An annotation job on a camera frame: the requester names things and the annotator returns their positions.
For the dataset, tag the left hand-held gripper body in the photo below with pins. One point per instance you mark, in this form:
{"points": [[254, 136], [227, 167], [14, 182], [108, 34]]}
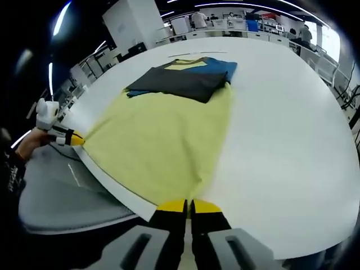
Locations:
{"points": [[47, 114]]}

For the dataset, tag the yellow garment with coloured sleeves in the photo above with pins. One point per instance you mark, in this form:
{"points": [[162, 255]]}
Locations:
{"points": [[157, 135]]}

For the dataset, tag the white shelving racks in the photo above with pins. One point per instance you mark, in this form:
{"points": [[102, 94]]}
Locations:
{"points": [[92, 63]]}

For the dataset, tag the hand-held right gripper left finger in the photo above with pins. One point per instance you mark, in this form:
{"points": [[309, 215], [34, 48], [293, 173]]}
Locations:
{"points": [[171, 225]]}

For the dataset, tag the person's left hand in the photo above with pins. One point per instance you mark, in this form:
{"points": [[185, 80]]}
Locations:
{"points": [[32, 143]]}

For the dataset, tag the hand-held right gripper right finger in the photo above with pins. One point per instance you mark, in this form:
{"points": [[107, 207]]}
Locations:
{"points": [[205, 225]]}

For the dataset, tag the thin template outline marking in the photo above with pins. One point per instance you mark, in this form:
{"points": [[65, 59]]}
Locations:
{"points": [[197, 53]]}

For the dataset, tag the white mesh chair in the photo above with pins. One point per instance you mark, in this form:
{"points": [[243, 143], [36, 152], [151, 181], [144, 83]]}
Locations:
{"points": [[323, 66]]}

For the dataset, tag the long ceiling light strip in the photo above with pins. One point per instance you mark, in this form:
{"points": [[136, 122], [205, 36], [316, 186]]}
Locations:
{"points": [[225, 4]]}

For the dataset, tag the white counter cabinet row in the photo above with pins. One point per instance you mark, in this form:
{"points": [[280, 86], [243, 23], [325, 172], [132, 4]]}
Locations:
{"points": [[211, 34]]}

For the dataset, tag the blue storage bin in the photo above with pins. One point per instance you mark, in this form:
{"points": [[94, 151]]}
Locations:
{"points": [[252, 25]]}

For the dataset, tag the person's black printed clothing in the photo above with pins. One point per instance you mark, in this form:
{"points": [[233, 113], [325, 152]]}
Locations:
{"points": [[11, 174]]}

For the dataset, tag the large white pillar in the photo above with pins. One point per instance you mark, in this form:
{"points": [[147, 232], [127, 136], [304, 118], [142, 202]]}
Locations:
{"points": [[132, 25]]}

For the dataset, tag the black low cabinet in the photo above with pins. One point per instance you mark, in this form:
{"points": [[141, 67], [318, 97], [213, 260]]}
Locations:
{"points": [[135, 50]]}

